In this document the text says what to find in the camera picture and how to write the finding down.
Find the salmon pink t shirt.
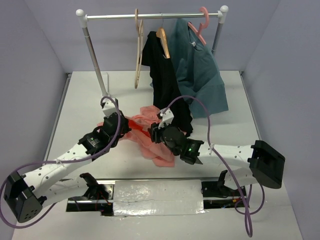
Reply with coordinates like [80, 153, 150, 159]
[96, 105, 176, 168]

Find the light wooden hanger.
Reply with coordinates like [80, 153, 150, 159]
[134, 8, 144, 89]

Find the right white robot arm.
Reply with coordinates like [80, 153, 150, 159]
[148, 123, 286, 196]

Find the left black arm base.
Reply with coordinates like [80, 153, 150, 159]
[66, 173, 115, 217]

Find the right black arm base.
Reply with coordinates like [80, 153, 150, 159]
[201, 170, 241, 210]

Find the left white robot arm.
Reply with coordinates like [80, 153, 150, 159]
[3, 112, 131, 223]

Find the black t shirt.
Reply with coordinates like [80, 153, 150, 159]
[142, 31, 193, 137]

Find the teal t shirt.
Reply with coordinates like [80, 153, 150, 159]
[168, 18, 229, 119]

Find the wooden hanger with black shirt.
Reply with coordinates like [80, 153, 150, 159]
[156, 19, 170, 59]

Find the pink plastic hanger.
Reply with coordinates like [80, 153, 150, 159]
[187, 6, 210, 46]

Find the silver foil cover panel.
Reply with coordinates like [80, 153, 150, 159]
[113, 179, 205, 217]

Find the white and silver clothes rack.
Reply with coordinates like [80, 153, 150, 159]
[75, 5, 229, 97]

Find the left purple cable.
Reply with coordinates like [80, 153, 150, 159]
[0, 96, 122, 230]

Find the purple cable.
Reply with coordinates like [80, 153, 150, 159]
[0, 96, 122, 230]
[157, 95, 265, 238]

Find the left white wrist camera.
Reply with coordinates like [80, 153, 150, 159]
[100, 96, 119, 118]

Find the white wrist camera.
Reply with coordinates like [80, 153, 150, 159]
[157, 108, 174, 129]
[100, 96, 119, 118]

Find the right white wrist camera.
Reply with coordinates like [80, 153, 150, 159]
[157, 108, 174, 129]

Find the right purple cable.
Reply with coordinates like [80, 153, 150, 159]
[157, 95, 265, 238]

